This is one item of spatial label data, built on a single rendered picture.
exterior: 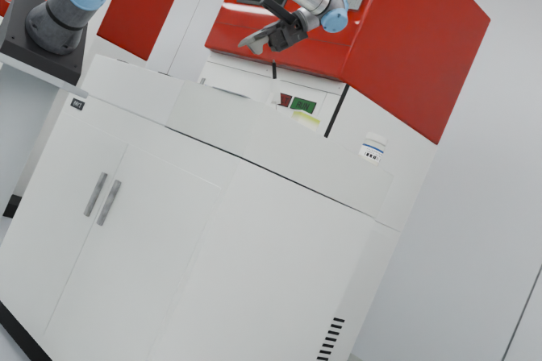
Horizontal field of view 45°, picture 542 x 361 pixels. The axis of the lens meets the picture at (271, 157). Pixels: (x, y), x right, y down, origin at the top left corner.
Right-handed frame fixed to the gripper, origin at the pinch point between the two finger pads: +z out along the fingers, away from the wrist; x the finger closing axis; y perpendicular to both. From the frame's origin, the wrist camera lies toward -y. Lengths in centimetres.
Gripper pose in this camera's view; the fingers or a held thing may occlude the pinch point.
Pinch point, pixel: (240, 42)
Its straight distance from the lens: 200.2
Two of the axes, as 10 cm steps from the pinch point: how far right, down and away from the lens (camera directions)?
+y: 4.0, 8.7, 2.8
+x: -2.9, -1.8, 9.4
